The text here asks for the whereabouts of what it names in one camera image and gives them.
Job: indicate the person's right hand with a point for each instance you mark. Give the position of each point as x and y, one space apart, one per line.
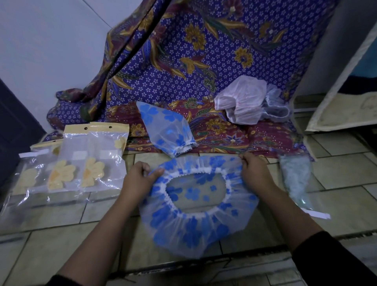
257 173

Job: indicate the person's left hand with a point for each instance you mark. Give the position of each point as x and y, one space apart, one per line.
137 182

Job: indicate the person's left thumb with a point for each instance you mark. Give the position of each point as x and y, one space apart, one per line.
156 172

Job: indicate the person's right thumb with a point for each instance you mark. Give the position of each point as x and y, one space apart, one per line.
245 169

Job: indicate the blue flower shower cap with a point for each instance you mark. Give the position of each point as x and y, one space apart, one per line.
165 126
191 232

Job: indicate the person's right forearm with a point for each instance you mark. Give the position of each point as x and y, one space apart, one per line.
294 227

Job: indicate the person's left forearm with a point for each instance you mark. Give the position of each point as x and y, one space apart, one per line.
97 241

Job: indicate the folded blue flower shower cap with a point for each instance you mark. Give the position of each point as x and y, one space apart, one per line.
165 126

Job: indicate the packet with green shower cap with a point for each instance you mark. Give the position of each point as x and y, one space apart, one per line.
296 176

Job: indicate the packet with yellow flower cap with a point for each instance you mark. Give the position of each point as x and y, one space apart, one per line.
67 165
103 159
29 173

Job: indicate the white pink shower cap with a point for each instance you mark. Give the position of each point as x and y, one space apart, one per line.
241 100

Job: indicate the clear grey shower cap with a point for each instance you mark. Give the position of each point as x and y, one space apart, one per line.
276 106

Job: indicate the cream mattress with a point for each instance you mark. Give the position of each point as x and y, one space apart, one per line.
344 109

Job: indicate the purple floral batik cloth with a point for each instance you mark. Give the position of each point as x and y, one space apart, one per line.
206 53

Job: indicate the empty clear plastic bag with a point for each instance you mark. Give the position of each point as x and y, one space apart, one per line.
35 212

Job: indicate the dark blue door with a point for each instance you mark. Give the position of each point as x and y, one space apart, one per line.
14 132

